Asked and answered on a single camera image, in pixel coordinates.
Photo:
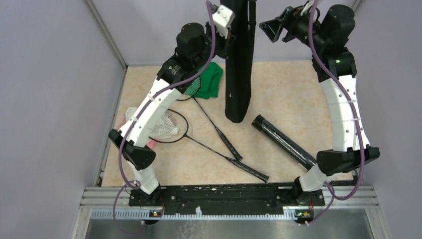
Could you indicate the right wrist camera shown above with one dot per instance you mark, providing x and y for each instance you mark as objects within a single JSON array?
[{"x": 305, "y": 8}]

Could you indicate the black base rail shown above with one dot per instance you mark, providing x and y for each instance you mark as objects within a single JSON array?
[{"x": 227, "y": 199}]

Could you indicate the green cloth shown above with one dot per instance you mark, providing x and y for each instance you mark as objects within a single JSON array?
[{"x": 210, "y": 80}]

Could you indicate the white towel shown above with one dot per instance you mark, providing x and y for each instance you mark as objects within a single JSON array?
[{"x": 165, "y": 128}]

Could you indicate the pink cloth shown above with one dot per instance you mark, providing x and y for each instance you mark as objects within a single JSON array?
[{"x": 151, "y": 144}]

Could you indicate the black racket bag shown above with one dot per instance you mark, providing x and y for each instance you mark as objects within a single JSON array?
[{"x": 239, "y": 61}]

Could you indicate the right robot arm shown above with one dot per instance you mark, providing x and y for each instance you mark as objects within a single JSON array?
[{"x": 336, "y": 72}]

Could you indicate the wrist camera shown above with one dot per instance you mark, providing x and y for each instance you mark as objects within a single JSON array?
[
  {"x": 223, "y": 18},
  {"x": 305, "y": 8}
]

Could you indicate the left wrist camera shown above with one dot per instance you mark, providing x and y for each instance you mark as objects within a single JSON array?
[{"x": 223, "y": 18}]

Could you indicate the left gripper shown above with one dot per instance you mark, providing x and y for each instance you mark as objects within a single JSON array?
[{"x": 225, "y": 43}]

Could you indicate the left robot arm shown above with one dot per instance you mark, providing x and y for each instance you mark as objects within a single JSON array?
[{"x": 196, "y": 46}]

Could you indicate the black shuttlecock tube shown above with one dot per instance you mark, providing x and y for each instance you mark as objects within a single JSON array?
[{"x": 284, "y": 142}]

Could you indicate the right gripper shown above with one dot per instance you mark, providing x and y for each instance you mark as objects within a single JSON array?
[{"x": 272, "y": 28}]

